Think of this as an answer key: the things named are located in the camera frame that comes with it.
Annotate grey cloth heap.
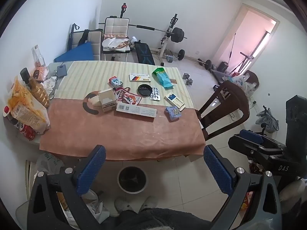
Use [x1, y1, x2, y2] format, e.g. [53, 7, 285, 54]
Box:
[255, 105, 280, 133]

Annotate black phone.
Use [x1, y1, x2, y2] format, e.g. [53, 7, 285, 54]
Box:
[56, 65, 69, 77]

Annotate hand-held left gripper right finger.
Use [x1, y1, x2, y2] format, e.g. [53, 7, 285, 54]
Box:
[203, 145, 283, 230]

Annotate black weight bench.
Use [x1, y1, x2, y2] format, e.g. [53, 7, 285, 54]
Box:
[134, 41, 156, 65]

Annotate white crumpled plastic bag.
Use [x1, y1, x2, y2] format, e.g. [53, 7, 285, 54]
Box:
[44, 75, 58, 96]

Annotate silver pill blister pack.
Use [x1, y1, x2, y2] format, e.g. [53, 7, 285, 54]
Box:
[150, 87, 161, 101]

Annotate beige cardboard box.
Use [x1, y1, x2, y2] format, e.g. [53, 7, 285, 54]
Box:
[98, 89, 117, 113]

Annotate orange snack packet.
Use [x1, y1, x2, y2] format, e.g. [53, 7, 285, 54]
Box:
[33, 66, 50, 82]

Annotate beige cloth on chair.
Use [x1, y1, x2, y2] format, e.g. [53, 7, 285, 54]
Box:
[102, 35, 131, 52]

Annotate chrome dumbbell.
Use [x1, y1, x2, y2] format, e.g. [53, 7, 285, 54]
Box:
[183, 73, 194, 86]

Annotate dark wooden chair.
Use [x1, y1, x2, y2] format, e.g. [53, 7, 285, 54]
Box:
[195, 80, 250, 142]

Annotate white padded chair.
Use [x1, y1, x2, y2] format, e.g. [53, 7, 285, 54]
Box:
[103, 17, 131, 61]
[72, 30, 103, 61]

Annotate pink and striped tablecloth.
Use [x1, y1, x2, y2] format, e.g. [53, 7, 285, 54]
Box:
[40, 61, 207, 161]

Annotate person's dark trousers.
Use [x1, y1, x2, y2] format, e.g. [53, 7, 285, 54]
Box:
[113, 207, 211, 230]

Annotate grey round trash bin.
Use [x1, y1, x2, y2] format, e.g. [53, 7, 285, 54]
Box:
[117, 166, 147, 194]

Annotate blue white medicine box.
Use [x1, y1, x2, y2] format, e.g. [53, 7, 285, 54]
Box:
[164, 92, 186, 111]

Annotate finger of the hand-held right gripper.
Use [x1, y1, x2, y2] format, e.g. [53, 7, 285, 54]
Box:
[228, 135, 272, 160]
[240, 129, 286, 149]

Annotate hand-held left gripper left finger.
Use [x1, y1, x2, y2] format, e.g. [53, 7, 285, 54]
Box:
[27, 145, 113, 230]

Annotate blue patterned small packet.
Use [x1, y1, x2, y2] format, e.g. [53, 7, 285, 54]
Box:
[164, 106, 182, 121]

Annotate clear printed plastic bag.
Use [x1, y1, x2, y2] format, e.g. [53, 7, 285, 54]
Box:
[36, 152, 65, 175]

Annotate white box with striped flag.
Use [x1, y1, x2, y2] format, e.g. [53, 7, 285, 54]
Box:
[129, 73, 151, 82]

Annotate long white box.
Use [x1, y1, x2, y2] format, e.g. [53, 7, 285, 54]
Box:
[116, 102, 157, 118]

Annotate yellow chips bag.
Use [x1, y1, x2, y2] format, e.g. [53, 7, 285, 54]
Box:
[8, 76, 51, 135]

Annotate golden twisted bottle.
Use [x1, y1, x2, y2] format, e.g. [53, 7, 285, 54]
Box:
[29, 77, 50, 108]

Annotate white slipper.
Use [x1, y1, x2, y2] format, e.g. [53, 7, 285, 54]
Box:
[114, 196, 132, 214]
[139, 196, 157, 212]

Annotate clear glass bottle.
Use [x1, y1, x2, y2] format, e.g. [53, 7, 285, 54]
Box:
[32, 44, 46, 67]

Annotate white barbell rack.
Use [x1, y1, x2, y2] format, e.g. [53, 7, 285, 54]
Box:
[158, 14, 179, 65]

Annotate grey plastic stool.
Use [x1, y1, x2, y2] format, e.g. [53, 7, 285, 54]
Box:
[16, 201, 31, 230]

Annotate black tripod stand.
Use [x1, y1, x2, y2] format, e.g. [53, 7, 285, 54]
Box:
[228, 32, 255, 75]

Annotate red black stick handle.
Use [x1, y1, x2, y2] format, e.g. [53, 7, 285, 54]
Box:
[119, 3, 128, 19]

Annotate black round lid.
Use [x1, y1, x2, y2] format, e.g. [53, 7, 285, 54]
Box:
[137, 84, 152, 97]

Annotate short barbell on floor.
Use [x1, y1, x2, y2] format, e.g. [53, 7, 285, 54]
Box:
[177, 49, 213, 71]

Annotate red soda can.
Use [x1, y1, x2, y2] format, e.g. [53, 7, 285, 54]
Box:
[18, 122, 36, 141]

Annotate red snack packet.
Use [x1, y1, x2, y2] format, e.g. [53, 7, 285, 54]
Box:
[115, 88, 142, 105]

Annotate white plastic bags pile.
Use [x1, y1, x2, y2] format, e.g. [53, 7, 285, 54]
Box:
[223, 74, 255, 94]

